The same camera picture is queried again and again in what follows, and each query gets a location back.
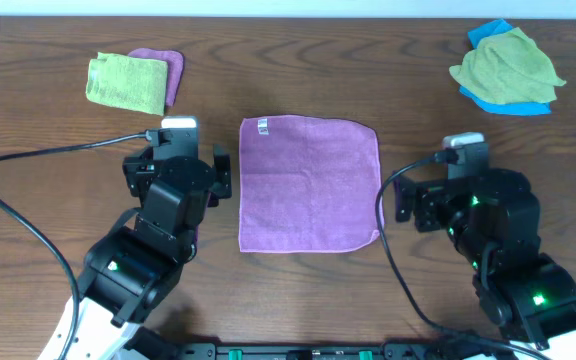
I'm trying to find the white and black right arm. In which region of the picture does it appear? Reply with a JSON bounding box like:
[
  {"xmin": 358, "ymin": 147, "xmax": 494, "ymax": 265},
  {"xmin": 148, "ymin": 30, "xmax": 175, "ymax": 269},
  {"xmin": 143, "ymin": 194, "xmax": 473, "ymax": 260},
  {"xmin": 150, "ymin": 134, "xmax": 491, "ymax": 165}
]
[{"xmin": 394, "ymin": 168, "xmax": 576, "ymax": 357}]

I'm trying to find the black right camera cable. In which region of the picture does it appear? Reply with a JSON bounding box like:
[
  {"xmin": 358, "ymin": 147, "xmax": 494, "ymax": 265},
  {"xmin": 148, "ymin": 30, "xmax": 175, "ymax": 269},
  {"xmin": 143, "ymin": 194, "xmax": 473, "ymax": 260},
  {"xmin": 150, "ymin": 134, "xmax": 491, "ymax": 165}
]
[{"xmin": 374, "ymin": 152, "xmax": 554, "ymax": 360}]

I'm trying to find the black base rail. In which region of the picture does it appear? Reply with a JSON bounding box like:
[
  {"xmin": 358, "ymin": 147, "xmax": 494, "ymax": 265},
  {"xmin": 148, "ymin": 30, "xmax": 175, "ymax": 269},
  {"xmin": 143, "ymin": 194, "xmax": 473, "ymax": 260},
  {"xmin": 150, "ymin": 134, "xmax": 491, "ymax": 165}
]
[{"xmin": 171, "ymin": 343, "xmax": 456, "ymax": 360}]

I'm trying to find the folded green cloth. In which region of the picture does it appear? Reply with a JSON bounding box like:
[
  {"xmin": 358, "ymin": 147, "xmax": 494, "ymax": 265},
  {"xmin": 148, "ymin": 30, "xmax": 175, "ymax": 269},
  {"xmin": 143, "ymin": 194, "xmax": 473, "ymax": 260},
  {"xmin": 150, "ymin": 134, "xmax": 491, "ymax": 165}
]
[{"xmin": 85, "ymin": 52, "xmax": 168, "ymax": 116}]

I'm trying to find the crumpled green cloth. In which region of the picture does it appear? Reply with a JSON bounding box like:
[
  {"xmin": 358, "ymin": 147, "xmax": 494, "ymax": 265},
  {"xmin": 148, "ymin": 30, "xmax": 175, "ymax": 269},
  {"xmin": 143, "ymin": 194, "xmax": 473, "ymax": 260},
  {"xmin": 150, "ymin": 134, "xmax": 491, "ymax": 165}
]
[{"xmin": 449, "ymin": 27, "xmax": 566, "ymax": 105}]

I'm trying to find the black left camera cable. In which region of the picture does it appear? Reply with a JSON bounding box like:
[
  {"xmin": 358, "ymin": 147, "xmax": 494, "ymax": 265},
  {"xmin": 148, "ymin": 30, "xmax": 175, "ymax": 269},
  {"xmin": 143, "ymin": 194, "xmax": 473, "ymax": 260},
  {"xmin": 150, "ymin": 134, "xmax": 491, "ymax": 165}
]
[{"xmin": 0, "ymin": 130, "xmax": 152, "ymax": 360}]

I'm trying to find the blue cloth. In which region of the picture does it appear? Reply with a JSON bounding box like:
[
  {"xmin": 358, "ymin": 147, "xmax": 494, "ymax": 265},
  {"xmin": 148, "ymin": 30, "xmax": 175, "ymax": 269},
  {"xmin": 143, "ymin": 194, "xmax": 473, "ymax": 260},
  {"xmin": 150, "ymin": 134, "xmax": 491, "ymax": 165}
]
[{"xmin": 459, "ymin": 19, "xmax": 551, "ymax": 116}]

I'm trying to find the purple microfiber cloth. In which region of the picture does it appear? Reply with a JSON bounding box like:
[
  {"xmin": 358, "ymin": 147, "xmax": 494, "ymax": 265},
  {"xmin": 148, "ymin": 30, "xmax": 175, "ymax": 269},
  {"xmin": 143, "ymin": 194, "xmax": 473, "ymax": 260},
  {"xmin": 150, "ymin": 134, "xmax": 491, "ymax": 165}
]
[{"xmin": 238, "ymin": 115, "xmax": 383, "ymax": 254}]

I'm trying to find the black camera cable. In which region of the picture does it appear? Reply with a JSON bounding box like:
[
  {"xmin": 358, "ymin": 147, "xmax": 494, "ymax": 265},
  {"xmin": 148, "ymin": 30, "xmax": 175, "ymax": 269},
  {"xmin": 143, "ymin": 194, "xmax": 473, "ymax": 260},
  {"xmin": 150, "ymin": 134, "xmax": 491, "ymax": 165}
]
[
  {"xmin": 374, "ymin": 152, "xmax": 554, "ymax": 360},
  {"xmin": 0, "ymin": 130, "xmax": 152, "ymax": 360}
]

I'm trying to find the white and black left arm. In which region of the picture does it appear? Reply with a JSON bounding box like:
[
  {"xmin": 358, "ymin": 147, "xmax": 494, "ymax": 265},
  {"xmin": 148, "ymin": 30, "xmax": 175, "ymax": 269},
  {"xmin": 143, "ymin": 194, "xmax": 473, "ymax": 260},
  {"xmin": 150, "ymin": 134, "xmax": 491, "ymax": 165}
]
[{"xmin": 40, "ymin": 144, "xmax": 232, "ymax": 359}]

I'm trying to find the folded purple cloth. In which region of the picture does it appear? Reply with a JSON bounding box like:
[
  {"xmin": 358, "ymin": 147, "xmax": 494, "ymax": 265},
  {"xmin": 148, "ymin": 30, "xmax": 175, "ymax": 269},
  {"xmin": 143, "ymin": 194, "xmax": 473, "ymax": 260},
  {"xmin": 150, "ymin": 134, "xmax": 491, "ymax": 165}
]
[{"xmin": 128, "ymin": 48, "xmax": 184, "ymax": 107}]

